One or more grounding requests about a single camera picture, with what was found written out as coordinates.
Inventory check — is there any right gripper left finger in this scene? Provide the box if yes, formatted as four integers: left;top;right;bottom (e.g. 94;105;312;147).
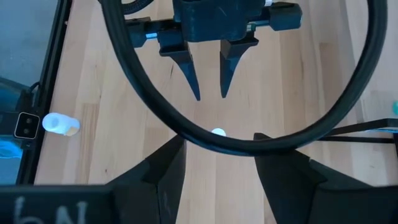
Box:
107;135;188;224

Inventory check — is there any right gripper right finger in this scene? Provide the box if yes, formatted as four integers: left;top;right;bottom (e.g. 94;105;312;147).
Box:
253;133;374;224

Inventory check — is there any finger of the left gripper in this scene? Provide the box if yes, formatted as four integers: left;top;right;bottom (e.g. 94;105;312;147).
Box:
219;37;260;99
158;41;201;102

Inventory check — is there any white plastic medicine bottle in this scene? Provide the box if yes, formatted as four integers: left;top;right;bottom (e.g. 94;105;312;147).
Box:
41;112;81;137

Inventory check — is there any black bar with silver brackets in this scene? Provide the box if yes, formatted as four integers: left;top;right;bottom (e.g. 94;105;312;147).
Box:
15;0;74;186

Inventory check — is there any black looped cable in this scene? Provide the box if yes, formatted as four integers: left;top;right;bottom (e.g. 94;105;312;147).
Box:
98;0;389;157

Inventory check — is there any small black camera white rim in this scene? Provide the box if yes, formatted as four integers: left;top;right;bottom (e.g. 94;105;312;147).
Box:
13;111;41;140

